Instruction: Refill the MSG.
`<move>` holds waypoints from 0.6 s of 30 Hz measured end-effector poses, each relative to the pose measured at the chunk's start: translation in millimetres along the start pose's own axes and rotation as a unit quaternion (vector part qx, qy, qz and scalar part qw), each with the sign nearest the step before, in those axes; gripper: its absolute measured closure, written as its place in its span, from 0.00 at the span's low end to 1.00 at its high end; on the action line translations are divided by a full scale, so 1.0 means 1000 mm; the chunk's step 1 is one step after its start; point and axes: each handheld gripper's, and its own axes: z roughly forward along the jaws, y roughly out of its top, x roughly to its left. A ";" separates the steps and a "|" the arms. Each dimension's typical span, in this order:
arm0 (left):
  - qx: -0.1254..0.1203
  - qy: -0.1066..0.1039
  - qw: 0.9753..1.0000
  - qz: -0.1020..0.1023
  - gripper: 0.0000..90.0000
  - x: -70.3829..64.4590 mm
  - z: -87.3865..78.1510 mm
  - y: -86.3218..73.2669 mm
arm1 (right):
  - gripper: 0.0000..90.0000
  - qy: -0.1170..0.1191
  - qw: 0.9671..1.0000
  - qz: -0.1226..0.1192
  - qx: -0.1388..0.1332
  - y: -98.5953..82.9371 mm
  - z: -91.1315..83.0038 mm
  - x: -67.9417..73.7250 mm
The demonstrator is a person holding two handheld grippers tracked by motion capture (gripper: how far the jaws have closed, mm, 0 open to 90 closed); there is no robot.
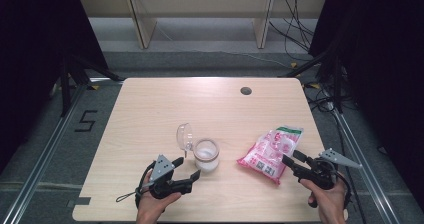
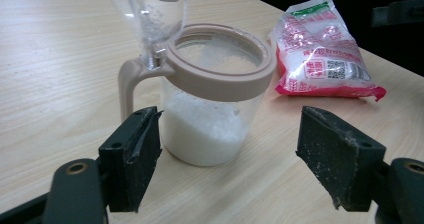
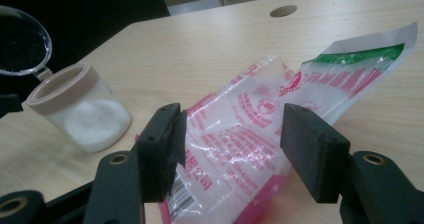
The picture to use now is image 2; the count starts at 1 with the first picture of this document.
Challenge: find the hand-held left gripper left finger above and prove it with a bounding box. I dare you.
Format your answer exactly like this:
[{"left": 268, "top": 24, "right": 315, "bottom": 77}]
[{"left": 98, "top": 105, "right": 164, "bottom": 214}]

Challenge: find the black stand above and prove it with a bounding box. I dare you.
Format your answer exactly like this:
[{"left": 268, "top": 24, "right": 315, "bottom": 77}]
[{"left": 370, "top": 0, "right": 424, "bottom": 28}]

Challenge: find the clear jar with beige lid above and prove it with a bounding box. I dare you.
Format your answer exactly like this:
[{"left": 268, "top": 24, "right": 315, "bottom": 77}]
[{"left": 101, "top": 0, "right": 278, "bottom": 168}]

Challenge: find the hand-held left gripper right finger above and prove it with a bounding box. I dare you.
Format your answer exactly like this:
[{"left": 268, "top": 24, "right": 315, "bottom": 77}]
[{"left": 295, "top": 105, "right": 388, "bottom": 213}]

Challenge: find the red and white plastic bag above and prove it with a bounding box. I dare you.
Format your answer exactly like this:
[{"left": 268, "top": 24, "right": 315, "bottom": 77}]
[{"left": 268, "top": 0, "right": 388, "bottom": 102}]

